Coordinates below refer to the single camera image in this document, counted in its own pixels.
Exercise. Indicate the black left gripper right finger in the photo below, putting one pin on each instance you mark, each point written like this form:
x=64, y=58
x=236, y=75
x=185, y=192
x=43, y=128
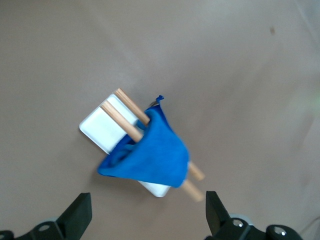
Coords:
x=217, y=215

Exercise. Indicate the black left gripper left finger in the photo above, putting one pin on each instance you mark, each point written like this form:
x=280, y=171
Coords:
x=75, y=217

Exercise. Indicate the blue microfibre towel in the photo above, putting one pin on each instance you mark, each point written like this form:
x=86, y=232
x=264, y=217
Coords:
x=155, y=155

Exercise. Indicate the white rack with wooden bars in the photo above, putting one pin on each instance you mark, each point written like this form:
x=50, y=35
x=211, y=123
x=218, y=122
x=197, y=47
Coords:
x=102, y=125

